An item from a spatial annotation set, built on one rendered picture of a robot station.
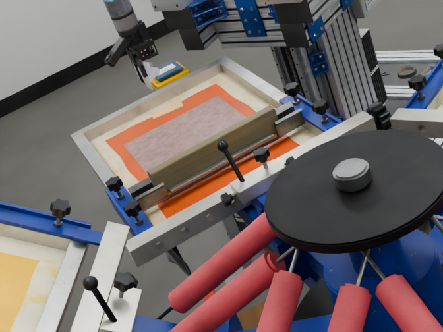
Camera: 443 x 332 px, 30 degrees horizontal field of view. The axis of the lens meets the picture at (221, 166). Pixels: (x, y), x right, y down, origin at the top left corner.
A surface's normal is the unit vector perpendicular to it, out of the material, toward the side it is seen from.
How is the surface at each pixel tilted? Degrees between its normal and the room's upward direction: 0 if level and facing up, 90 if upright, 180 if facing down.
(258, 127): 90
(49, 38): 90
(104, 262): 32
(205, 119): 0
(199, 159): 90
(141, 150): 0
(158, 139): 0
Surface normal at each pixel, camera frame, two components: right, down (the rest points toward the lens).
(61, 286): 0.22, -0.80
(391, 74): -0.33, -0.80
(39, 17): 0.39, 0.37
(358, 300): 0.15, -0.22
